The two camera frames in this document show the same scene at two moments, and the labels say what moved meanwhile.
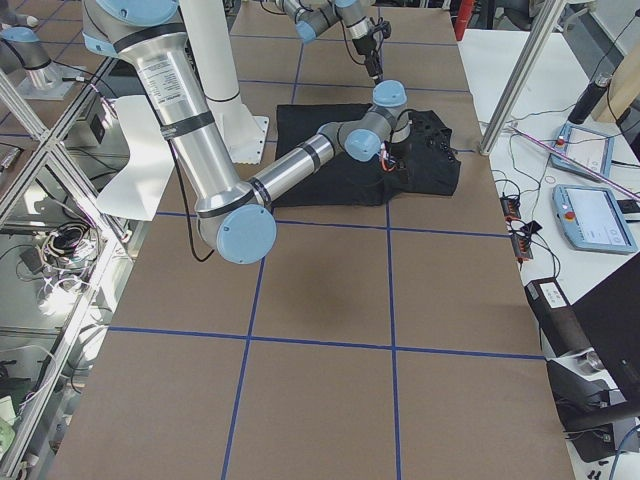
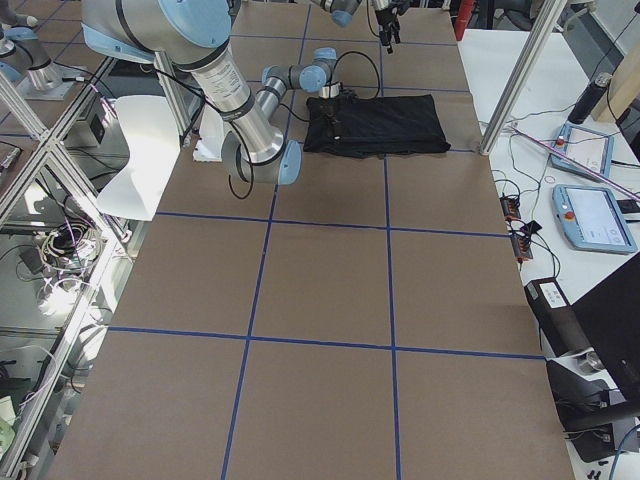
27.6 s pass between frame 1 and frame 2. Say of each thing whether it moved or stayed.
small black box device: stayed
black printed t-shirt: moved
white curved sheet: stayed
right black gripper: moved
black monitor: stayed
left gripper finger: moved
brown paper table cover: stayed
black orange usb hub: stayed
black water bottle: stayed
